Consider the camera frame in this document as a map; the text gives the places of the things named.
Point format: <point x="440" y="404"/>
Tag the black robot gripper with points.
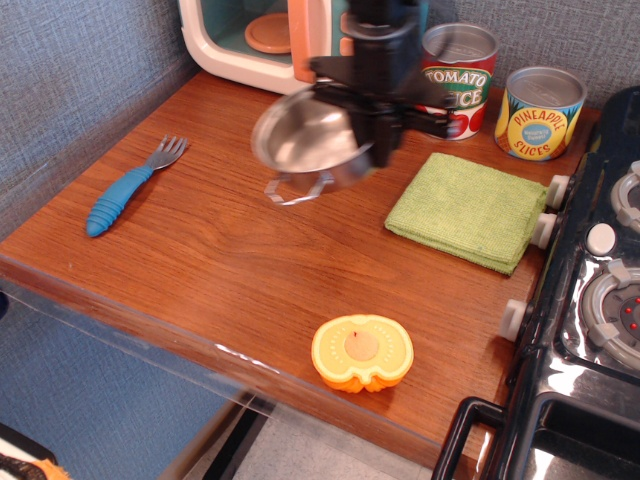
<point x="382" y="87"/>

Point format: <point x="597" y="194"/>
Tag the green folded cloth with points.
<point x="468" y="210"/>

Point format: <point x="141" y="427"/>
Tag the blue handled fork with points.
<point x="113" y="201"/>

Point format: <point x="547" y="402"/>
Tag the stainless steel pot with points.
<point x="311" y="146"/>

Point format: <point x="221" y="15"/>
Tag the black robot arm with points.
<point x="391" y="13"/>

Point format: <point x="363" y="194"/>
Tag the toy microwave oven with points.
<point x="214" y="35"/>

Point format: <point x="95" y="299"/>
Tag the white stove knob rear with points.
<point x="556" y="191"/>

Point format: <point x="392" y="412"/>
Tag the white stove knob front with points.
<point x="512" y="318"/>

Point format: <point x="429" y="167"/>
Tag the tomato sauce can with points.
<point x="461" y="58"/>

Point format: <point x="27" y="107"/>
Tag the white stove knob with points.
<point x="556" y="191"/>
<point x="543" y="230"/>
<point x="512" y="318"/>

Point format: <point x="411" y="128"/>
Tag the pineapple slices can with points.
<point x="539" y="113"/>

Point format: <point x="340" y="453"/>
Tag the orange microwave turntable plate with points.
<point x="269" y="34"/>

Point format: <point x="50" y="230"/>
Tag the orange toy pumpkin half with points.
<point x="362" y="352"/>

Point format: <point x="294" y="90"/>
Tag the black toy stove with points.
<point x="572" y="410"/>

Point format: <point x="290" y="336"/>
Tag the white stove knob middle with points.
<point x="543" y="230"/>

